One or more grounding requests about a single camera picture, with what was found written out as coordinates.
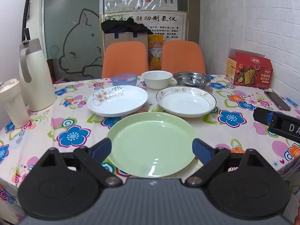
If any gold-rimmed deep plate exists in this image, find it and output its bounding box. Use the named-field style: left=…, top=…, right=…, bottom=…
left=156, top=86, right=217, bottom=118

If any white floral plate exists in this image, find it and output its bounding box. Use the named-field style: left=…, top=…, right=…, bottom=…
left=87, top=85, right=149, bottom=117

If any black cloth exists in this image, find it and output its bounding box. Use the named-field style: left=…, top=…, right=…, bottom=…
left=101, top=19, right=153, bottom=35

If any orange chair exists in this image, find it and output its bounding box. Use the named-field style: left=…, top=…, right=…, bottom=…
left=101, top=41, right=149, bottom=78
left=162, top=40, right=207, bottom=75

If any text-covered white poster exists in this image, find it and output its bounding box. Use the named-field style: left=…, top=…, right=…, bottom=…
left=100, top=10, right=190, bottom=59

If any black cable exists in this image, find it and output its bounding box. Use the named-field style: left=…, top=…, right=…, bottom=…
left=21, top=0, right=35, bottom=44

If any white ceramic bowl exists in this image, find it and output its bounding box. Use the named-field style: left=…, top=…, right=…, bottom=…
left=141, top=70, right=173, bottom=90

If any glass panel with cat drawing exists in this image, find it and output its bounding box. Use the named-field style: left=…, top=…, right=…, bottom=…
left=40, top=0, right=104, bottom=82

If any blue plastic bowl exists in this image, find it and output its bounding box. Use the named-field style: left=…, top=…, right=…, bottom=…
left=111, top=74, right=138, bottom=86

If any red cracker box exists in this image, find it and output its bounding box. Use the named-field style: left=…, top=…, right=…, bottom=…
left=225, top=48, right=273, bottom=88

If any yellow snack bag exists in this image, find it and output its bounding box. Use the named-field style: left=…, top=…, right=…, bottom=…
left=148, top=35, right=166, bottom=71

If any cream thermos jug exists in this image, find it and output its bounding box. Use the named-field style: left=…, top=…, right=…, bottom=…
left=19, top=38, right=57, bottom=112

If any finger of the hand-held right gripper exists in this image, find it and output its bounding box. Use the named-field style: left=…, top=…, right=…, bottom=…
left=253, top=107, right=300, bottom=144

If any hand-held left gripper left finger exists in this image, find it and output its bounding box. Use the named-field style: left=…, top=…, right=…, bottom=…
left=40, top=138, right=123, bottom=188

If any smartphone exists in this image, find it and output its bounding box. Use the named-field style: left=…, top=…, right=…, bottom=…
left=264, top=91, right=291, bottom=111

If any green plate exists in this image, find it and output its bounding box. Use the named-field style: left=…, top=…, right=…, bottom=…
left=106, top=112, right=198, bottom=178

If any stainless steel bowl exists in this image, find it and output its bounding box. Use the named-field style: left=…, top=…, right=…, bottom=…
left=173, top=72, right=212, bottom=89

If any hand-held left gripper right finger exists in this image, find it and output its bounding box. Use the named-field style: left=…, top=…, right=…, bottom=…
left=185, top=138, right=263, bottom=187

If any brown paper bag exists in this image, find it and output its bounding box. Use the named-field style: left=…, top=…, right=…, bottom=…
left=104, top=31, right=149, bottom=57

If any floral tablecloth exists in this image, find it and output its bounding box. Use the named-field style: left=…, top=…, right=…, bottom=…
left=0, top=74, right=300, bottom=216

